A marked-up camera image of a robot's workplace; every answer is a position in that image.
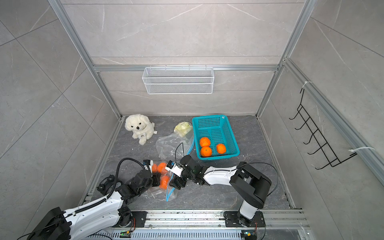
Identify yellow tissue packet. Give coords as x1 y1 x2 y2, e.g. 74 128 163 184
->
174 122 193 137

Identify orange one bag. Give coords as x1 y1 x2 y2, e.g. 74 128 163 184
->
200 146 213 158

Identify clear zip bag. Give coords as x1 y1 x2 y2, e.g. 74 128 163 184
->
146 160 179 202
155 131 195 162

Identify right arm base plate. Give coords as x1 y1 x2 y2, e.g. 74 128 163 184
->
224 211 266 228

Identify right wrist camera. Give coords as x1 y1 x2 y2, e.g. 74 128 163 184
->
165 161 184 177

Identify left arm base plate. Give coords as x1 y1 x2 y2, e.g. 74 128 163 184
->
117 211 148 228

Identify white plush dog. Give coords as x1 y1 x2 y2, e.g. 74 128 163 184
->
125 114 157 146

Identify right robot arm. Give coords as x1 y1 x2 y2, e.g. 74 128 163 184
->
166 155 272 227

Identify aluminium rail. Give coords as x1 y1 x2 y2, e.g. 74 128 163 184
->
59 209 311 231

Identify orange two bag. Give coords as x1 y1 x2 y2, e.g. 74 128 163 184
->
200 137 211 148

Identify orange three bag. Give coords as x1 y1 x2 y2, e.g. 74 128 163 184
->
216 144 227 155

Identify teal plastic basket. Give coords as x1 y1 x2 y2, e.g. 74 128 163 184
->
192 115 240 161

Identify orange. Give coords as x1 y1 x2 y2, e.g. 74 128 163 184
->
157 163 168 175

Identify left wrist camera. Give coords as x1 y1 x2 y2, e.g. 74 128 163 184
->
143 160 154 173

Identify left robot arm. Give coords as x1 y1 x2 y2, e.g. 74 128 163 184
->
24 160 154 240

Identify black wire hook rack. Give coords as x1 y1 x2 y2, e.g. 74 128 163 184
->
289 89 358 170

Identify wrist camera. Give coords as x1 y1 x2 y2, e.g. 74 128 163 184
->
143 160 154 173
165 161 184 177

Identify white wire wall basket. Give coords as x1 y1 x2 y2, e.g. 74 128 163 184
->
142 67 215 95

